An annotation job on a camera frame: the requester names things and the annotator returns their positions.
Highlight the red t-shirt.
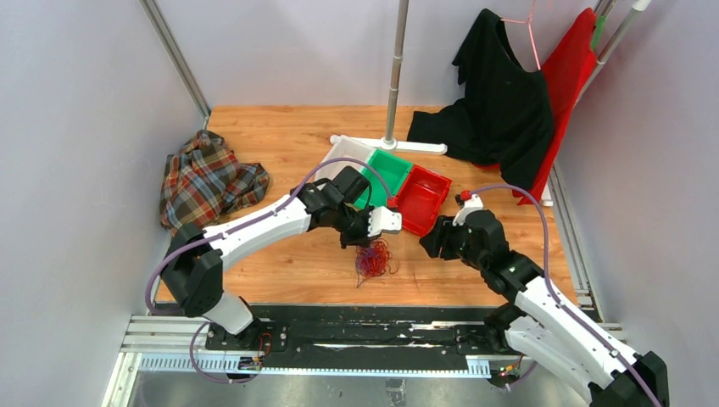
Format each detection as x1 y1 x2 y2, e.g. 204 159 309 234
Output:
477 8 599 207

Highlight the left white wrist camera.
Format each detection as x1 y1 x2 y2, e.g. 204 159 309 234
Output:
367 206 403 237

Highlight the plaid flannel shirt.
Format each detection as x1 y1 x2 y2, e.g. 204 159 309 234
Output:
159 130 270 233

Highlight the aluminium frame rail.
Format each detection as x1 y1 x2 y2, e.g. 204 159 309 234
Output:
139 0 212 128

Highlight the green clothes hanger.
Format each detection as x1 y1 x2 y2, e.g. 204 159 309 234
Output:
590 15 606 51

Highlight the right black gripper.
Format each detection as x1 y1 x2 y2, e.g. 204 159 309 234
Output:
419 215 487 269

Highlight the pink clothes hanger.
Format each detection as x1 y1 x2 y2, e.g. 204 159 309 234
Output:
500 0 542 71

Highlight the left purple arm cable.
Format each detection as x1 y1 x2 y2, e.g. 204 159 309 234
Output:
144 157 399 315

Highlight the green plastic bin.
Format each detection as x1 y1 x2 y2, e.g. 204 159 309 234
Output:
354 150 413 209

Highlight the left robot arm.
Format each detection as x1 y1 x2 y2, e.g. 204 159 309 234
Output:
158 166 385 350

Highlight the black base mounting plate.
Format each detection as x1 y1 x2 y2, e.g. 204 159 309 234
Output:
151 304 535 372

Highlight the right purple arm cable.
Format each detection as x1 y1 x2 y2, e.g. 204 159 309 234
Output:
459 184 664 407

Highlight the white plastic bin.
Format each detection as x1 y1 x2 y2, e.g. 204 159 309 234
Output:
313 135 376 181

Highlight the white garment rack stand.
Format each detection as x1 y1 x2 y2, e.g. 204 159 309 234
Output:
330 0 448 155

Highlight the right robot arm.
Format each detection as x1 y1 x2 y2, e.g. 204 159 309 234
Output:
420 209 670 406

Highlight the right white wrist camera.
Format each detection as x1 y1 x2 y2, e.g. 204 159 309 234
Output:
452 191 484 226

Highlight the red purple wire bundle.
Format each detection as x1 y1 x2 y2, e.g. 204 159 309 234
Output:
354 239 400 288

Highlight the black t-shirt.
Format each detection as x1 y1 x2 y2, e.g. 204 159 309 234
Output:
407 8 555 191

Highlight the red plastic bin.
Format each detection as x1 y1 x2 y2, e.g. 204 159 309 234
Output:
396 164 452 237

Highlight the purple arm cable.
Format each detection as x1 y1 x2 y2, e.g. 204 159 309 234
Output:
459 184 664 407
144 157 399 315

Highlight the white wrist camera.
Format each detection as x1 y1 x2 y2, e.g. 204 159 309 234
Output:
452 191 484 226
367 206 403 237

